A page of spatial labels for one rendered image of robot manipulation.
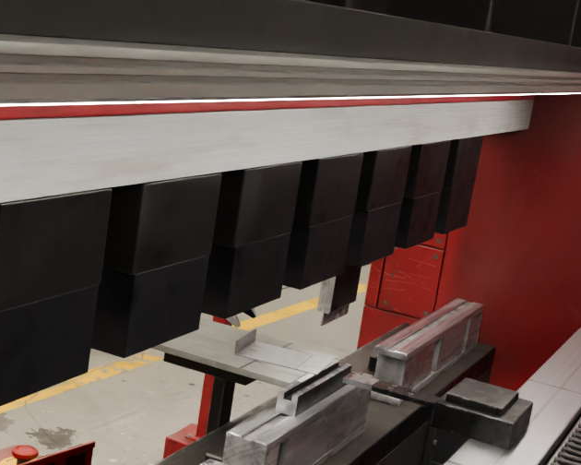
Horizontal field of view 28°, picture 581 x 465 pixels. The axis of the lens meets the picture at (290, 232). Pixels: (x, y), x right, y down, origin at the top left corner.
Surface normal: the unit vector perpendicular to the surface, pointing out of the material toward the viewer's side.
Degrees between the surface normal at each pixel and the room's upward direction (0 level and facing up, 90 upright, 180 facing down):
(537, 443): 0
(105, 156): 90
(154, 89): 90
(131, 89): 90
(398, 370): 90
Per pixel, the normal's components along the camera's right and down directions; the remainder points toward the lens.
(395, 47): 0.90, 0.22
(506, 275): -0.41, 0.11
